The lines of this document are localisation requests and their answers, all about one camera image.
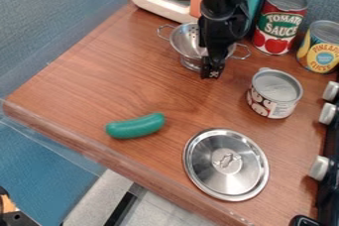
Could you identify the tomato sauce can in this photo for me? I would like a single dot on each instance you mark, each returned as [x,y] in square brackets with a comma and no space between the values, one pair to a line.
[280,25]

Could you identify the silver lid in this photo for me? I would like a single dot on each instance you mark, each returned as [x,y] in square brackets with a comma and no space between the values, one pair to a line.
[226,165]

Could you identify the silver pot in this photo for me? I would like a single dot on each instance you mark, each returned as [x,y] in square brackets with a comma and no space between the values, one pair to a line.
[185,40]

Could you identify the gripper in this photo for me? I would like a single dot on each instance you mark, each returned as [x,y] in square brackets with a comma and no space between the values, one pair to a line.
[218,36]

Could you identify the pineapple can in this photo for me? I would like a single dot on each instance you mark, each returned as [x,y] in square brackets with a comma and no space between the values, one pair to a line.
[320,50]

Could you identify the green toy cucumber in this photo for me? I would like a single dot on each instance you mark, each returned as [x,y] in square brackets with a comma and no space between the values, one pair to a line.
[134,127]

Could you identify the white and brown can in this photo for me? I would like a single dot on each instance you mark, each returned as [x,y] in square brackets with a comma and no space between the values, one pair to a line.
[273,94]

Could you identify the toy stove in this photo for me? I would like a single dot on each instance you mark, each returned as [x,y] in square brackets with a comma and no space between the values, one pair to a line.
[329,144]

